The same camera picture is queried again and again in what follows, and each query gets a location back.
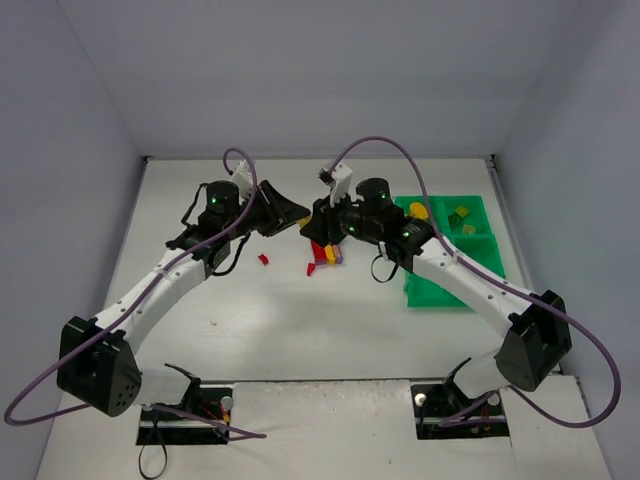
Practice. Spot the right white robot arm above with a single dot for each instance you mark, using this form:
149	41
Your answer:
533	339

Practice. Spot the lime curved lego brick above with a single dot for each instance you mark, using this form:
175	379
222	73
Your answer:
469	230

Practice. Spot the pale yellow curved lego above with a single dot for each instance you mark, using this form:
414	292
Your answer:
304	221

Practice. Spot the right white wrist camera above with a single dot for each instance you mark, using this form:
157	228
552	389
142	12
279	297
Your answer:
338	179

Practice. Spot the lime square lego brick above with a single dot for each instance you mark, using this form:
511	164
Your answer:
462	211

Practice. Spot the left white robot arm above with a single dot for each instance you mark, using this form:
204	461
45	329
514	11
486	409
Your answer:
99	355

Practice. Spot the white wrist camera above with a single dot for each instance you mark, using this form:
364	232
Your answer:
243	177
338	179

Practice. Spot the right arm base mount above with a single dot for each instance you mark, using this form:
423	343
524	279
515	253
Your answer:
441	412

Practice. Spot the yellow curved lego brick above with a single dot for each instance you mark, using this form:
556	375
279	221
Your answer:
329	252

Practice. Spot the red rectangular lego brick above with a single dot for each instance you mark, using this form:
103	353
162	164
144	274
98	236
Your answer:
319	254

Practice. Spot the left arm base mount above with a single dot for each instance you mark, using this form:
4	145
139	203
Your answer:
162	428

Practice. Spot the orange yellow curved lego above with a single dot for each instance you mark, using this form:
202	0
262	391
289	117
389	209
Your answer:
418	210

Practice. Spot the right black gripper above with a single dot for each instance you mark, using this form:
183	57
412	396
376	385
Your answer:
329	221

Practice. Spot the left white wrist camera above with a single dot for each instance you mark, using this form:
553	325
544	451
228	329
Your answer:
243	177

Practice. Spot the dark green curved lego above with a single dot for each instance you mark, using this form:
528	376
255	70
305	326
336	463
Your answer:
454	219

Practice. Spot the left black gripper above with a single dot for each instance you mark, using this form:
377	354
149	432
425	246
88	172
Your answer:
268	211

